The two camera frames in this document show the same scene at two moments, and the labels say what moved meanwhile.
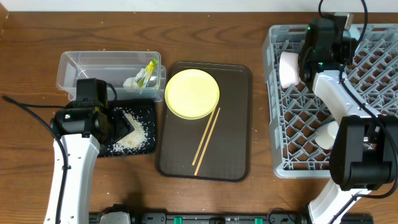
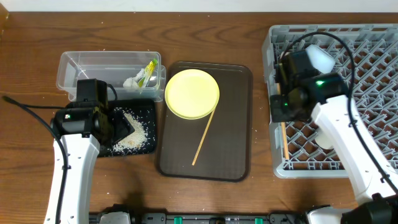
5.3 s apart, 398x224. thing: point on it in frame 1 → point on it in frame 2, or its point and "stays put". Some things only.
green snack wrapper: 148,71 stays put
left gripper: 124,127 stays put
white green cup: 325,134 stays put
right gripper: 347,45 → 276,114
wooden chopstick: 209,140 → 285,141
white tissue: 132,82 stays put
